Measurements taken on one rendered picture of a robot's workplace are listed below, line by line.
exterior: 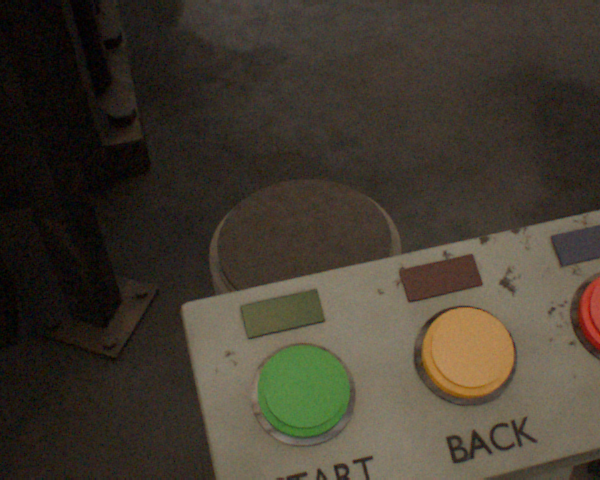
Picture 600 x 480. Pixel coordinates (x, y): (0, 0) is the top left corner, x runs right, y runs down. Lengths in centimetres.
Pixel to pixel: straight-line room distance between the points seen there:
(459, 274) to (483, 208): 89
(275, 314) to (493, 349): 10
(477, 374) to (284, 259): 19
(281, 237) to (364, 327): 17
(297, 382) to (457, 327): 7
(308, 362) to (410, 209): 92
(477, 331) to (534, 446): 6
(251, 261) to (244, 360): 16
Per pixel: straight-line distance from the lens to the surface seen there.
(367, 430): 41
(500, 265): 44
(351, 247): 57
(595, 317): 44
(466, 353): 42
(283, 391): 40
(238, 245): 58
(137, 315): 122
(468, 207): 132
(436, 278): 43
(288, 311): 42
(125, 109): 139
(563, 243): 45
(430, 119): 146
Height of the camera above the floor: 95
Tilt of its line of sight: 48 degrees down
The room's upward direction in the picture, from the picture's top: 6 degrees counter-clockwise
